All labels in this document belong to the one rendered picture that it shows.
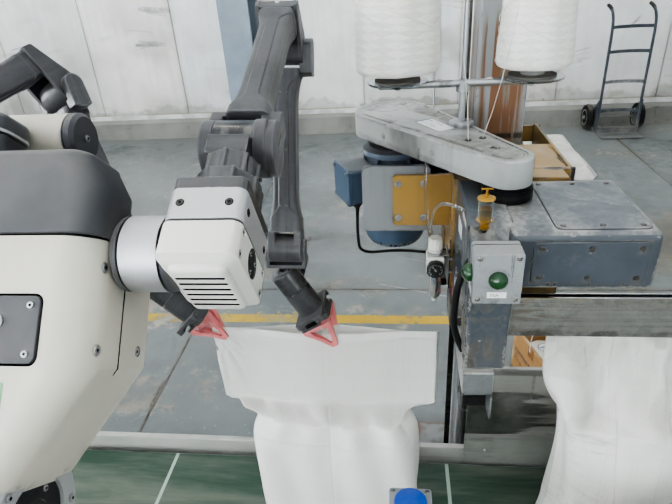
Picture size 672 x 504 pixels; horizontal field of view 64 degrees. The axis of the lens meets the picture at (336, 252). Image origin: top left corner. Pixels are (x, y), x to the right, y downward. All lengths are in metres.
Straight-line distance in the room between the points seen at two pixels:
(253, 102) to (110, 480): 1.39
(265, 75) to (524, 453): 1.34
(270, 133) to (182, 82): 5.79
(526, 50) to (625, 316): 0.56
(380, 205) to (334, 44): 4.83
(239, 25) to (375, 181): 4.57
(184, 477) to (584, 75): 5.52
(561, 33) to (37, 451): 1.01
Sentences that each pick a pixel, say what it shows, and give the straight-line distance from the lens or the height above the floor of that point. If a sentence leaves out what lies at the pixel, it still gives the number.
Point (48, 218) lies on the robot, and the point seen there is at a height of 1.51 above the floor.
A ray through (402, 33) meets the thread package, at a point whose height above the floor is 1.61.
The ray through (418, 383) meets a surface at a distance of 1.26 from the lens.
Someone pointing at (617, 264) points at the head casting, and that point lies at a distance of 0.97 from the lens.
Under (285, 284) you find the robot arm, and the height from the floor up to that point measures 1.16.
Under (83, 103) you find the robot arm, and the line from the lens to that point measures 1.23.
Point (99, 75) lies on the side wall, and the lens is 6.88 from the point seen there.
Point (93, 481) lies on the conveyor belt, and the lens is 1.93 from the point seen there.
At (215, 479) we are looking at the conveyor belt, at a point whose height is 0.38.
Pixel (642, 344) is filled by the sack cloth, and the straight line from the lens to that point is 1.30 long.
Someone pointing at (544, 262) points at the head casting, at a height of 1.29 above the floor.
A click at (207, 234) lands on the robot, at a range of 0.58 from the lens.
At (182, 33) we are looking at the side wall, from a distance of 6.39.
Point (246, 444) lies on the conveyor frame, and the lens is 1.83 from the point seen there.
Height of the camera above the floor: 1.74
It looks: 29 degrees down
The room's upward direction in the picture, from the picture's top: 4 degrees counter-clockwise
